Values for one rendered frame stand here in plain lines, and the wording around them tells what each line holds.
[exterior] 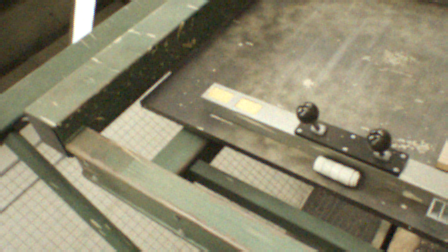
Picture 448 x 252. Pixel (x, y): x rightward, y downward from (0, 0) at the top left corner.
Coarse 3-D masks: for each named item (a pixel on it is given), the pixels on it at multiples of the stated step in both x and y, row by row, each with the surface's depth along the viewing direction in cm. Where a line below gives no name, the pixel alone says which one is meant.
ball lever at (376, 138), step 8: (376, 128) 62; (384, 128) 62; (368, 136) 62; (376, 136) 61; (384, 136) 60; (368, 144) 62; (376, 144) 61; (384, 144) 60; (376, 152) 62; (384, 152) 69; (384, 160) 70
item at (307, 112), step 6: (306, 102) 67; (300, 108) 67; (306, 108) 66; (312, 108) 66; (318, 108) 67; (300, 114) 67; (306, 114) 66; (312, 114) 66; (318, 114) 67; (300, 120) 67; (306, 120) 66; (312, 120) 66; (312, 126) 76; (318, 126) 74; (324, 126) 76; (312, 132) 77; (318, 132) 76; (324, 132) 76
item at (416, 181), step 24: (240, 96) 87; (240, 120) 85; (264, 120) 82; (288, 120) 81; (288, 144) 81; (312, 144) 77; (360, 168) 73; (408, 168) 70; (432, 168) 70; (408, 192) 70; (432, 192) 67
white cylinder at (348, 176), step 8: (320, 160) 75; (328, 160) 75; (320, 168) 74; (328, 168) 74; (336, 168) 73; (344, 168) 73; (328, 176) 75; (336, 176) 73; (344, 176) 72; (352, 176) 72; (352, 184) 72
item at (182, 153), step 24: (168, 144) 90; (192, 144) 89; (216, 144) 94; (168, 168) 86; (192, 168) 87; (216, 168) 87; (216, 192) 87; (240, 192) 82; (264, 192) 81; (264, 216) 81; (288, 216) 77; (312, 216) 77; (312, 240) 76; (336, 240) 73; (360, 240) 72
